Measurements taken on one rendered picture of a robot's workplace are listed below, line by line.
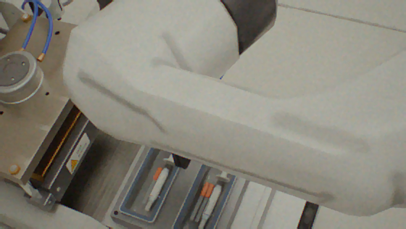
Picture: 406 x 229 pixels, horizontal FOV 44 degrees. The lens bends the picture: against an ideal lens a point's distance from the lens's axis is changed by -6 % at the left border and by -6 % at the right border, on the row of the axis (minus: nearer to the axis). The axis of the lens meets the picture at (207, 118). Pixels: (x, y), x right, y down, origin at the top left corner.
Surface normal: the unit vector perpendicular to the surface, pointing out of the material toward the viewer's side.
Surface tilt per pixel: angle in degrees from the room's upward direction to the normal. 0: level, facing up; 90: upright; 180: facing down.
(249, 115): 16
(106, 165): 0
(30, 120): 0
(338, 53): 0
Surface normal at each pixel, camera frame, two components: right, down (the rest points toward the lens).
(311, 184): -0.51, 0.69
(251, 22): 0.66, 0.40
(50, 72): -0.10, -0.56
